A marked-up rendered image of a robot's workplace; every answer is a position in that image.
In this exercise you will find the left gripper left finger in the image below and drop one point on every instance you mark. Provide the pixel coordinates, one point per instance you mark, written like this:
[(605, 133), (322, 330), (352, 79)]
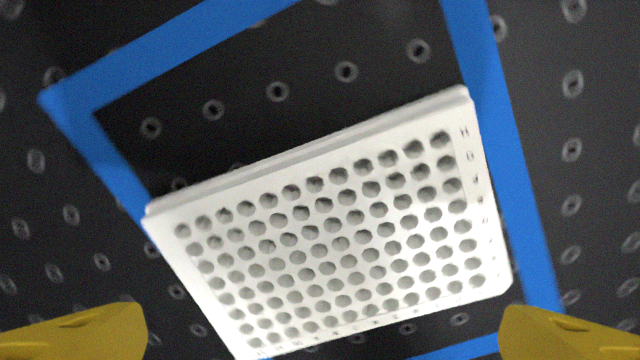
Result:
[(115, 331)]

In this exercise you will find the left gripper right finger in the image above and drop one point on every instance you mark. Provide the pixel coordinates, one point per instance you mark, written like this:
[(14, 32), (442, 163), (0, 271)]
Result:
[(532, 333)]

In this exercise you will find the black perforated plate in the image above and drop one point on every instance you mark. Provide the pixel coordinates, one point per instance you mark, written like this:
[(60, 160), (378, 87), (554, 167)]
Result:
[(312, 67)]

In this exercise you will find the blue tape outline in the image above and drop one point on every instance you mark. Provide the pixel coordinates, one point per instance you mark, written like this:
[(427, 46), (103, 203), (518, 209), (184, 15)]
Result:
[(212, 21)]

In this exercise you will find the white well plate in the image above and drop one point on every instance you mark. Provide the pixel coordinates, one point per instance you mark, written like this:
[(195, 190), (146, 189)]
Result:
[(347, 217)]

